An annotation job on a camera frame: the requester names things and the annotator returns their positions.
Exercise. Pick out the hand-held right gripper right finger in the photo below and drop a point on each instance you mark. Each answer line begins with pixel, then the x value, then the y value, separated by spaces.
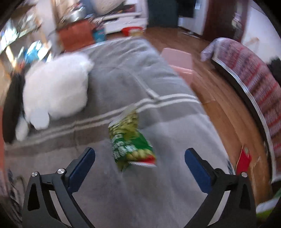
pixel 197 171

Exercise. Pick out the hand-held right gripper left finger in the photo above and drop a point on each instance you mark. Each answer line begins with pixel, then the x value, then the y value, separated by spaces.
pixel 82 168

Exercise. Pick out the green snack packet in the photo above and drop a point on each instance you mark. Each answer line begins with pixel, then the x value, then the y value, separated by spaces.
pixel 129 140

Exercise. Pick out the red packet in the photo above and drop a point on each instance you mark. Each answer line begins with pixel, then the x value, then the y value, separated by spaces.
pixel 243 160

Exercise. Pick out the grey crest printed blanket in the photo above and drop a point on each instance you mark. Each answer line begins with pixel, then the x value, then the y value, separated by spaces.
pixel 171 122

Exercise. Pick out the small green white packet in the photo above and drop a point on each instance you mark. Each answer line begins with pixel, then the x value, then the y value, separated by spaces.
pixel 265 208

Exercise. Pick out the white plush toy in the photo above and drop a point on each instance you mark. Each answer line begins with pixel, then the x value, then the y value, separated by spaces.
pixel 57 87

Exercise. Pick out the red striped woven throw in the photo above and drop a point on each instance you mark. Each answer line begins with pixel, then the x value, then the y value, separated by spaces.
pixel 252 72

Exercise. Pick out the blue plastic bag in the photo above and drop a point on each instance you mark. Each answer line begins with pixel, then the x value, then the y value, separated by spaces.
pixel 35 52

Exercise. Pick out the dark cloth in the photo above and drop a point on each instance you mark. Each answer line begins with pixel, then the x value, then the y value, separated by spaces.
pixel 275 68

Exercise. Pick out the teal carton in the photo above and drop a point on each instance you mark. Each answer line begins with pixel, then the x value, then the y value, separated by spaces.
pixel 100 35

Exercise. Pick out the red basin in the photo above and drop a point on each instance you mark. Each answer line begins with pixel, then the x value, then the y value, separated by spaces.
pixel 127 30

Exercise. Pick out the white low cabinet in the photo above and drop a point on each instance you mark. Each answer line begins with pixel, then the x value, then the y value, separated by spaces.
pixel 123 23

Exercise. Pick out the dark red wooden door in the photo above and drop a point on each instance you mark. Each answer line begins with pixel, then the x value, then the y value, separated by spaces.
pixel 219 19

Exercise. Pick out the metal pot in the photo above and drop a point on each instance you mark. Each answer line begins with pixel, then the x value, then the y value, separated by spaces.
pixel 76 15

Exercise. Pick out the dark teal quilted panel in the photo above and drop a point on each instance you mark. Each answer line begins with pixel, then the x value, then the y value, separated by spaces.
pixel 162 15

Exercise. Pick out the black hanging garment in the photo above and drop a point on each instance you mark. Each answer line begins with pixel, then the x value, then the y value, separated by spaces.
pixel 186 8

